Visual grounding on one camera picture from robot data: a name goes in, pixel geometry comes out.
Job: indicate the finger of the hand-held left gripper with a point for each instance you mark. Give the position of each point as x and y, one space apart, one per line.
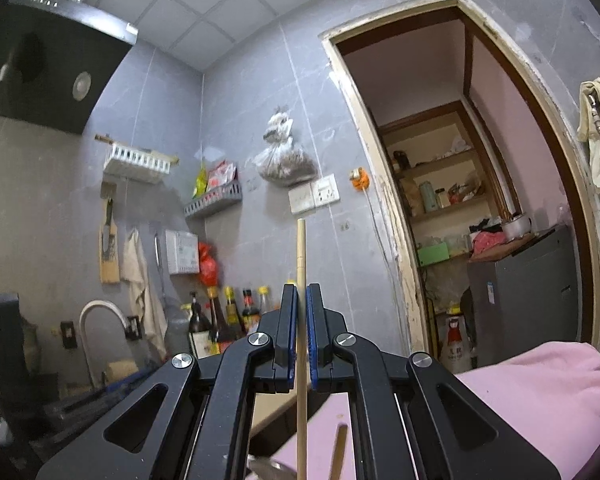
125 381

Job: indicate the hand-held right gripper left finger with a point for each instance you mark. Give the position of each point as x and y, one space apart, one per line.
290 325

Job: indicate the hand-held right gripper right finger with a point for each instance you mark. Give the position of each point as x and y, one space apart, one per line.
313 325

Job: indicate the wooden chopstick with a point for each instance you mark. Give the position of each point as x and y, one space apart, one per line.
339 452
302 250

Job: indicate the clear bottle yellow cap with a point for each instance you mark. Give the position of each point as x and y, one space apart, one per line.
264 302

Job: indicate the dark sauce bottle red cap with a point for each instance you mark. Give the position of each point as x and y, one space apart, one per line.
250 312

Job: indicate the chrome faucet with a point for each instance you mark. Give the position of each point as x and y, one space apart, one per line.
87 325

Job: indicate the dark bottle white label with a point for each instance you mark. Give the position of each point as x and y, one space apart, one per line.
197 330

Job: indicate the beige hanging towel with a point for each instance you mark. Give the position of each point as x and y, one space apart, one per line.
137 280

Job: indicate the red plastic bag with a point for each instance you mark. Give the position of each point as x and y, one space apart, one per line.
207 265

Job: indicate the wooden cutting board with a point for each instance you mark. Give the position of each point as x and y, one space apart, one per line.
110 270

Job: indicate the green box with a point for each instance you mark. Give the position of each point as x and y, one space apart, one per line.
432 254

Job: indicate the white red sack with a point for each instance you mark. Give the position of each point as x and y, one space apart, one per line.
455 345

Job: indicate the red snack packet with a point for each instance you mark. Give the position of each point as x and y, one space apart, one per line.
222 176

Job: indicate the clear bag of dried goods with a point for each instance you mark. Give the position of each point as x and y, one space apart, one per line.
285 160

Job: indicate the yellow snack packet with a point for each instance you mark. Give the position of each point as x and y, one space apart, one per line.
200 182

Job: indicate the kitchen knife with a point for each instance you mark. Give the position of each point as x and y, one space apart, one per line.
109 210

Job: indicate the green thermos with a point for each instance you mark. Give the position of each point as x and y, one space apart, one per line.
429 197

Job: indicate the pink cloth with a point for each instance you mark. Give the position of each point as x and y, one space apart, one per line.
487 244

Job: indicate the wooden shelf unit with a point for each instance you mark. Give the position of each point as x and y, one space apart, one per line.
440 170

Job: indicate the white pot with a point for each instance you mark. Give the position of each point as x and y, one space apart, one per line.
517 226

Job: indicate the pink floral blanket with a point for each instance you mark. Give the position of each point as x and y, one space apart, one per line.
540 400

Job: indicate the black range hood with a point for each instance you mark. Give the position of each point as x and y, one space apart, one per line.
45 60

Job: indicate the black wall socket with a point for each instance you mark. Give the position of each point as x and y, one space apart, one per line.
68 335
133 327

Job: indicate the white wall switch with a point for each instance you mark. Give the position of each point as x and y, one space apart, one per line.
301 200

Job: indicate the white perforated wall box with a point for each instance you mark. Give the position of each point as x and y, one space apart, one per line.
182 252

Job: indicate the white wall socket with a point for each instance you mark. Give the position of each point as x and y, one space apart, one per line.
326 190

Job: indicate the wooden door frame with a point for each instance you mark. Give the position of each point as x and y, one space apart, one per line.
375 200

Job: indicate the grey wall shelf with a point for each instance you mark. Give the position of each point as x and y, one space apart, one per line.
212 202

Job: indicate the orange wall hook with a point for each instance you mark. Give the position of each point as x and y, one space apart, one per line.
359 179

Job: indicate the white wall basket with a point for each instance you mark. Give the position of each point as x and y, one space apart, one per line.
137 162

